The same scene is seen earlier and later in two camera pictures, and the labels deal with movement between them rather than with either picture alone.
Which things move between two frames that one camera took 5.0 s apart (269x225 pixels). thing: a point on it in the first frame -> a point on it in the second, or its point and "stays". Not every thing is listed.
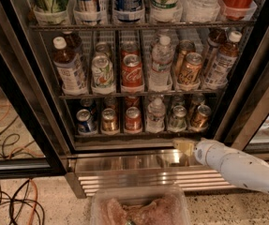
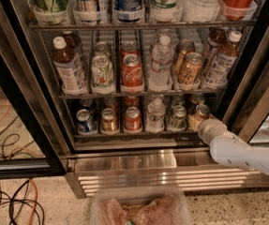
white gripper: [203, 153] -> [207, 128]
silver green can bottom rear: [178, 99] stays
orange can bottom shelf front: [201, 120] stays
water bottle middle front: [162, 60] stays
